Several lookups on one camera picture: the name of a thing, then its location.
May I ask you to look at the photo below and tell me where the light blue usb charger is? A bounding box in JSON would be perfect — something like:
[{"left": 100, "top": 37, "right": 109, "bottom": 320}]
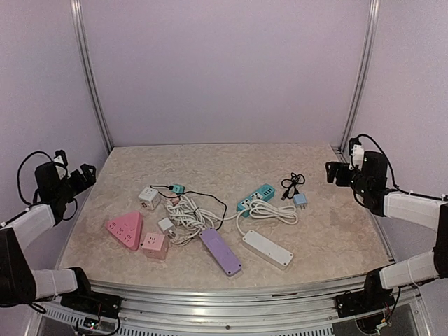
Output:
[{"left": 293, "top": 193, "right": 308, "bottom": 209}]

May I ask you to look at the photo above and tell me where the white multi socket adapter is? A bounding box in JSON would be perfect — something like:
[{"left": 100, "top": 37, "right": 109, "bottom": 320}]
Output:
[{"left": 138, "top": 186, "right": 160, "bottom": 211}]

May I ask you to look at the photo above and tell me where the pink power strip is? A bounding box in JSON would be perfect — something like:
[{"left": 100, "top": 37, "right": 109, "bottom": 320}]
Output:
[{"left": 105, "top": 211, "right": 143, "bottom": 251}]

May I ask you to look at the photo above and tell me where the pink plug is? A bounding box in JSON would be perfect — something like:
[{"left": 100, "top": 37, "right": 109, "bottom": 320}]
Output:
[{"left": 169, "top": 197, "right": 180, "bottom": 207}]

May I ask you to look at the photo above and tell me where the white usb charger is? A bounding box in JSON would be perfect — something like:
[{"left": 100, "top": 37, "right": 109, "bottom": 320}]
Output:
[{"left": 157, "top": 218, "right": 175, "bottom": 235}]

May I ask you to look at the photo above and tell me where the pink cube socket adapter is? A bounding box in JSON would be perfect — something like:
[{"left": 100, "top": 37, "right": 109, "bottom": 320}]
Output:
[{"left": 140, "top": 232, "right": 169, "bottom": 260}]

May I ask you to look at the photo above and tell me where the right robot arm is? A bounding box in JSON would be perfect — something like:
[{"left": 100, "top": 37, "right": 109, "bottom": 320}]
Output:
[{"left": 325, "top": 145, "right": 447, "bottom": 311}]

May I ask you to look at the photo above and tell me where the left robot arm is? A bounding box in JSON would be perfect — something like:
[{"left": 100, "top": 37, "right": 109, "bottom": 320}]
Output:
[{"left": 1, "top": 161, "right": 98, "bottom": 312}]

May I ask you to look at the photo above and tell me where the teal socket cube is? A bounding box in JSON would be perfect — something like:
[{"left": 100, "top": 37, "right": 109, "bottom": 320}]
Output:
[{"left": 237, "top": 184, "right": 276, "bottom": 212}]

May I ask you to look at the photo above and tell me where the teal charger cube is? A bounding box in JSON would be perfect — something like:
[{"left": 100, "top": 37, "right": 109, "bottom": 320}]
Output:
[{"left": 168, "top": 184, "right": 185, "bottom": 195}]

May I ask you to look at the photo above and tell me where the white power strip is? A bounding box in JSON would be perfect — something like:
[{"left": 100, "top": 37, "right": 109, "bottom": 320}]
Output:
[{"left": 242, "top": 230, "right": 294, "bottom": 270}]

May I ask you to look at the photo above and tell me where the purple power strip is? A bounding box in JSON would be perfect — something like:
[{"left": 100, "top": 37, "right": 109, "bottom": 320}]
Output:
[{"left": 199, "top": 228, "right": 242, "bottom": 277}]

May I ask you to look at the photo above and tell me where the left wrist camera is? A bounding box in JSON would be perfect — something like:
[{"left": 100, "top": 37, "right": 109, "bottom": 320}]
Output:
[{"left": 53, "top": 150, "right": 69, "bottom": 179}]

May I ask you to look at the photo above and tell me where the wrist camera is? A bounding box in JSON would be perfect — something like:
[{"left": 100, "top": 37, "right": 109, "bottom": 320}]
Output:
[
  {"left": 349, "top": 137, "right": 365, "bottom": 170},
  {"left": 53, "top": 150, "right": 69, "bottom": 179}
]

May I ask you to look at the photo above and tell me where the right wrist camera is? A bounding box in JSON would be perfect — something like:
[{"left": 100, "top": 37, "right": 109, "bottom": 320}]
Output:
[{"left": 349, "top": 137, "right": 365, "bottom": 170}]

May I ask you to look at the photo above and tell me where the black cable far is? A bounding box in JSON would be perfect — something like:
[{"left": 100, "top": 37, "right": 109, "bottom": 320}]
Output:
[{"left": 281, "top": 172, "right": 306, "bottom": 202}]

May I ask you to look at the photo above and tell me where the black thin cable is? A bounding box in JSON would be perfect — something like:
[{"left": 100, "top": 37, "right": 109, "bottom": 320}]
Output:
[{"left": 150, "top": 183, "right": 228, "bottom": 230}]

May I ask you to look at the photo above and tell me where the white coiled power cable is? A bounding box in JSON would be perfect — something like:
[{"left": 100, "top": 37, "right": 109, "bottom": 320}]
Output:
[{"left": 164, "top": 194, "right": 242, "bottom": 230}]

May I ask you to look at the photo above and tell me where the white bundled cable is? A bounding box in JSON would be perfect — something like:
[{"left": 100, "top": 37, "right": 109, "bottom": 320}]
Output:
[{"left": 167, "top": 223, "right": 207, "bottom": 246}]

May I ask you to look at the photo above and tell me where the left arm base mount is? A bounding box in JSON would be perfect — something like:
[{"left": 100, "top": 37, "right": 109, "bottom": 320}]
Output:
[{"left": 60, "top": 291, "right": 123, "bottom": 319}]

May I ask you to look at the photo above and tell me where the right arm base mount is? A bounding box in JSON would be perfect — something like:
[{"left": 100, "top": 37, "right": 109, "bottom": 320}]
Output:
[{"left": 335, "top": 289, "right": 396, "bottom": 319}]

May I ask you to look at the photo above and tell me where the front aluminium rail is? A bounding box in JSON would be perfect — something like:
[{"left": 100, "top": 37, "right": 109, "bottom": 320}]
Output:
[{"left": 33, "top": 276, "right": 421, "bottom": 336}]

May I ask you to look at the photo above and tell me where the left aluminium frame post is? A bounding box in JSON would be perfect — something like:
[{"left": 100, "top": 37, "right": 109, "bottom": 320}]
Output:
[{"left": 70, "top": 0, "right": 114, "bottom": 154}]

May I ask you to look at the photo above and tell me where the aluminium frame post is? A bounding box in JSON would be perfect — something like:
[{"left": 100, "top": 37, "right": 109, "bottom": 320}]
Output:
[
  {"left": 337, "top": 0, "right": 381, "bottom": 158},
  {"left": 70, "top": 0, "right": 114, "bottom": 154}
]

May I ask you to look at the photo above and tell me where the right aluminium frame post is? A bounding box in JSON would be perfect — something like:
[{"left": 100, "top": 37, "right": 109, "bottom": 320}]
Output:
[{"left": 337, "top": 0, "right": 381, "bottom": 158}]

